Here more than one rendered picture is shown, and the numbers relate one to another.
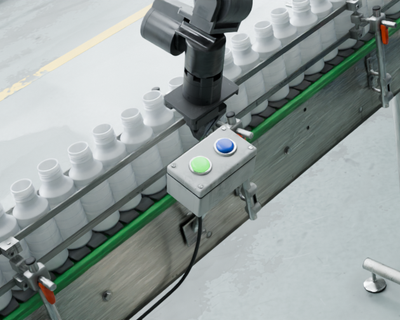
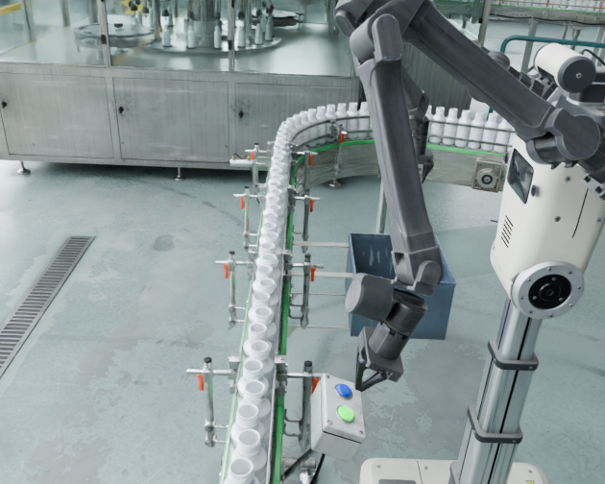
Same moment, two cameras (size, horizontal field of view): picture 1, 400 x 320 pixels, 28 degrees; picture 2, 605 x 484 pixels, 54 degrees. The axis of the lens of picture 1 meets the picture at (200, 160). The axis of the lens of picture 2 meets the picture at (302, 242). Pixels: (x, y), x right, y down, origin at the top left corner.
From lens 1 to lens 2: 1.00 m
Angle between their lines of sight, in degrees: 46
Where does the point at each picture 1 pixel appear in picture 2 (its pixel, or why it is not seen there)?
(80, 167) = (255, 457)
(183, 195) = (338, 446)
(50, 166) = (233, 467)
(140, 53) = not seen: outside the picture
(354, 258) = (198, 460)
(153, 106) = (259, 375)
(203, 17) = (430, 284)
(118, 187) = not seen: hidden behind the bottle
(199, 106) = (395, 360)
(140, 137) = (266, 407)
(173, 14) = (383, 285)
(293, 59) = not seen: hidden behind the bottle
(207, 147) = (333, 397)
